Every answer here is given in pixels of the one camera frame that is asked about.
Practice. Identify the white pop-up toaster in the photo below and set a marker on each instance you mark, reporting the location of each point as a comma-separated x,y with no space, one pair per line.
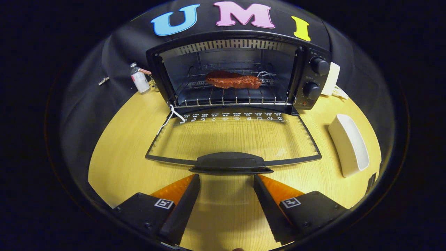
332,78

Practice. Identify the small clear plastic bottle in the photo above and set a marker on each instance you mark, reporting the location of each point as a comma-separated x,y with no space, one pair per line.
140,82

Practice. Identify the metal oven rack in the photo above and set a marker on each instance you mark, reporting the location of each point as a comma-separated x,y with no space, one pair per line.
223,93

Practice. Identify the white divided bean plate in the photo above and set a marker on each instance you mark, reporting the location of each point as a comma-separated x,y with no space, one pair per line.
341,93

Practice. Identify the black toaster oven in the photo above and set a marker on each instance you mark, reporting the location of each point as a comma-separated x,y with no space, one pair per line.
306,55

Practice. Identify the silver metal clip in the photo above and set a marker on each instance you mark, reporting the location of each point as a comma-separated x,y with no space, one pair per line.
103,81

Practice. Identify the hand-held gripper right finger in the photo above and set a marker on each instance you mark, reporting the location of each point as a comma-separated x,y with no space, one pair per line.
268,209

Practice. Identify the white ribbed dish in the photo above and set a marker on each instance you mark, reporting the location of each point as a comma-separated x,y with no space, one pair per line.
348,146

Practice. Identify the red-brown meat piece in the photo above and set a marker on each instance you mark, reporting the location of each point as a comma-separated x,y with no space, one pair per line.
233,81

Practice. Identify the red-white striped stick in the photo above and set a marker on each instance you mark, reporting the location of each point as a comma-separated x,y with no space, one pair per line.
145,71

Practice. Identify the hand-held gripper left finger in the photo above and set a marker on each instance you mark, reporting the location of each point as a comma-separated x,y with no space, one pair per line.
183,209

